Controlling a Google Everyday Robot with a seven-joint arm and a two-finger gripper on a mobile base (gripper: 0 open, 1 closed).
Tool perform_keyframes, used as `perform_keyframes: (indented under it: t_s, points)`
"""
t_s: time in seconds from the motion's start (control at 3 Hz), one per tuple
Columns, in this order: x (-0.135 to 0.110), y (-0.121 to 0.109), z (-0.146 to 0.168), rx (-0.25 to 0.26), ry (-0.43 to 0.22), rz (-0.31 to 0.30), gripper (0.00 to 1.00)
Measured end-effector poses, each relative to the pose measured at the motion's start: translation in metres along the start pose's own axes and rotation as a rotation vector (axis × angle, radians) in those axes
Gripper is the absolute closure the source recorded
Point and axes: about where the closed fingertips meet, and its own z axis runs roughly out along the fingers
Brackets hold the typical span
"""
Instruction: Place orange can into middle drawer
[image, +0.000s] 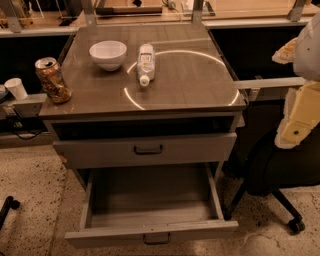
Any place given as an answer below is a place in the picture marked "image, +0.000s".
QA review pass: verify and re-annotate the open grey lower drawer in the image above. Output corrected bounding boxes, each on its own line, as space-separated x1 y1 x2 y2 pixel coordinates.
65 163 238 248

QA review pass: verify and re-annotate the grey metal side rail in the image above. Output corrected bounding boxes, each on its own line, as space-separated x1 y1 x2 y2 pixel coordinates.
235 77 305 102

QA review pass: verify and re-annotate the white paper cup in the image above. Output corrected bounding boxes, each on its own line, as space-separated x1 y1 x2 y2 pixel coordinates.
4 78 27 100

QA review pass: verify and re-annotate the orange soda can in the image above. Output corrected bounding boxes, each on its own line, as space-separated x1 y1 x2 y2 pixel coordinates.
35 57 72 104

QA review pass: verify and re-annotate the clear plastic bottle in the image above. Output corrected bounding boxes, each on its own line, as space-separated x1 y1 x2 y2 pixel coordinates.
137 44 155 87

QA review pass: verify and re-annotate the grey top drawer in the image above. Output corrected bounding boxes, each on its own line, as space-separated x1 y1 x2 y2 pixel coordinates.
53 133 236 169

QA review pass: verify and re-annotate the grey drawer cabinet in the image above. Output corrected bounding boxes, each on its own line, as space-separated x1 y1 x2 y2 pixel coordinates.
40 24 246 185

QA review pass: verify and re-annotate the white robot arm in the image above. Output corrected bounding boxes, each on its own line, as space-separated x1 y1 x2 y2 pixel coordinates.
272 12 320 149

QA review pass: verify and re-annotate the grey left bracket block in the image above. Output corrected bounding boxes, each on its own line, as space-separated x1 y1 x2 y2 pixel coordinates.
9 93 47 118

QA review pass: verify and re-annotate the white ceramic bowl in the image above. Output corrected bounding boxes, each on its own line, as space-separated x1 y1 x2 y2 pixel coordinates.
89 41 127 71

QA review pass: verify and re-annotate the black office chair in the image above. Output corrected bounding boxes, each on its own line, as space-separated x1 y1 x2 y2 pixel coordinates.
222 100 320 234

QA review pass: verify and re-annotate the black caster leg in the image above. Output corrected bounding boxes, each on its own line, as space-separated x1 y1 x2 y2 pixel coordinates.
0 196 20 230

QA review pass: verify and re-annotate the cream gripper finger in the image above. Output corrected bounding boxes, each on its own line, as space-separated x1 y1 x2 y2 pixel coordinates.
272 38 297 64
274 81 320 149

